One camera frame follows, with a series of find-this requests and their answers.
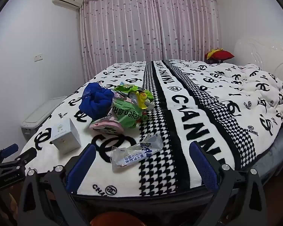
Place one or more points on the white plastic storage box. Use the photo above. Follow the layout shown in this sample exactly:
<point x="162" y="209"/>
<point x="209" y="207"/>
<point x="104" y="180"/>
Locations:
<point x="38" y="116"/>

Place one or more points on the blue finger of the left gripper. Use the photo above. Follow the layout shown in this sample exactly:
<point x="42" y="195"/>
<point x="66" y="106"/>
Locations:
<point x="9" y="150"/>
<point x="26" y="157"/>

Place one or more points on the white wall socket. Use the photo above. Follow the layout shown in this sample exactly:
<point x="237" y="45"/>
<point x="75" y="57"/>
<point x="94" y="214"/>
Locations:
<point x="38" y="57"/>

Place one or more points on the clear white blue wrapper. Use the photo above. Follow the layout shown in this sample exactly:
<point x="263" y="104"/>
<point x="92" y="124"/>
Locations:
<point x="128" y="156"/>

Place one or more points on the black white logo blanket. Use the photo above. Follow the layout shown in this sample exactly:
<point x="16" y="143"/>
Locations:
<point x="234" y="112"/>

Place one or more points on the small white square box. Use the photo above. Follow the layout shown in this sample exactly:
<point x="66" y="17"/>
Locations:
<point x="65" y="136"/>

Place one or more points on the red yellow pillow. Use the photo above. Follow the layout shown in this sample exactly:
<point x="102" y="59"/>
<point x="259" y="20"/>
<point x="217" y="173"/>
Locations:
<point x="218" y="54"/>

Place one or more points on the yellow green wrapper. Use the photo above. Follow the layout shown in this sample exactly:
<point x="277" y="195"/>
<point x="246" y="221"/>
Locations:
<point x="139" y="96"/>

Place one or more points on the green snack bag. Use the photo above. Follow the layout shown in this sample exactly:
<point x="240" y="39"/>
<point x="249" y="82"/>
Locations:
<point x="126" y="113"/>

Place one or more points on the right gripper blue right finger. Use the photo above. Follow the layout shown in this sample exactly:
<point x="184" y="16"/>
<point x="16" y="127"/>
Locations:
<point x="205" y="164"/>

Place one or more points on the blue cloth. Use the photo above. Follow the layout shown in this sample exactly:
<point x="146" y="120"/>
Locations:
<point x="96" y="101"/>

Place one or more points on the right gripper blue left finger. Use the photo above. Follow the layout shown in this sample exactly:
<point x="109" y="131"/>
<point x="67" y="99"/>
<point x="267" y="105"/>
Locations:
<point x="77" y="168"/>

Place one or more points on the white glossy headboard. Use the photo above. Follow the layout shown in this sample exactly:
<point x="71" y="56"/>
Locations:
<point x="267" y="53"/>

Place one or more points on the pink dotted curtain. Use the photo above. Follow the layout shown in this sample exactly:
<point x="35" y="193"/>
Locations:
<point x="120" y="31"/>

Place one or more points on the pink white wrapper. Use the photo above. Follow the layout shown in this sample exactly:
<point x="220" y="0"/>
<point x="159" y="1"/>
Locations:
<point x="108" y="125"/>

